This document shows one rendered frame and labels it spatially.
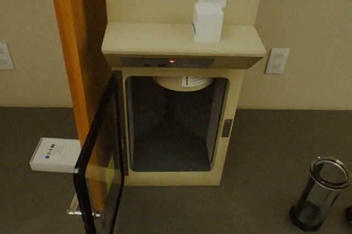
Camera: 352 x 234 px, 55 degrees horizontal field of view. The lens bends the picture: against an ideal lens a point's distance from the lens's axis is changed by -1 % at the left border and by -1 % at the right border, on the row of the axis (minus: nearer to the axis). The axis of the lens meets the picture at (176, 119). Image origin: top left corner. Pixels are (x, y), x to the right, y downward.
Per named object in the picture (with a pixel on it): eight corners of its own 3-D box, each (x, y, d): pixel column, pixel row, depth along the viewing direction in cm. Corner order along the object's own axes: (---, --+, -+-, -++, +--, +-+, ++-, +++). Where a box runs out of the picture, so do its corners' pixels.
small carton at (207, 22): (191, 30, 71) (194, 3, 67) (215, 31, 71) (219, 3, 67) (194, 42, 67) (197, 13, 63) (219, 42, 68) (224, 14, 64)
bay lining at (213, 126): (133, 118, 123) (130, 29, 100) (204, 119, 125) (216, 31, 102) (130, 171, 105) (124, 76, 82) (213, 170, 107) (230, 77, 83)
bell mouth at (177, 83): (150, 55, 100) (150, 38, 96) (210, 56, 101) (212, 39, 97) (149, 91, 86) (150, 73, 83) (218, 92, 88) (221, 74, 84)
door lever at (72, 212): (102, 187, 79) (100, 180, 77) (91, 223, 72) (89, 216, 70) (79, 185, 79) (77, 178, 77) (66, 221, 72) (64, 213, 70)
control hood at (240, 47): (109, 61, 79) (106, 21, 72) (246, 63, 81) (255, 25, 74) (104, 90, 70) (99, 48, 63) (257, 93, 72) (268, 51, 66)
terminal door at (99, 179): (124, 180, 105) (115, 72, 79) (99, 278, 82) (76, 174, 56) (121, 180, 105) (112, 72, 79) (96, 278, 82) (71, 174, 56)
